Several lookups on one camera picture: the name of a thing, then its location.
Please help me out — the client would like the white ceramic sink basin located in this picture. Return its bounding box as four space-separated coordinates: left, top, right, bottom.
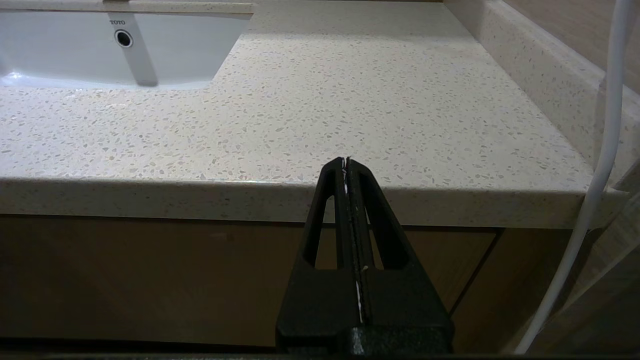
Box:
0 10 253 91

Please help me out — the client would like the white cable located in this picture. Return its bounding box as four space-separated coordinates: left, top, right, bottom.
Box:
515 0 640 355

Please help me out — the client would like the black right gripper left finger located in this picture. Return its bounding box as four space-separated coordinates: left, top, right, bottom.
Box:
276 157 362 352

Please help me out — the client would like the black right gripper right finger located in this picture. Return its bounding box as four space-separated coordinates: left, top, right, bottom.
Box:
345 156 456 352

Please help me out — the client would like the wooden vanity cabinet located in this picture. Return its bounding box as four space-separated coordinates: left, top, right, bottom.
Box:
0 215 571 352

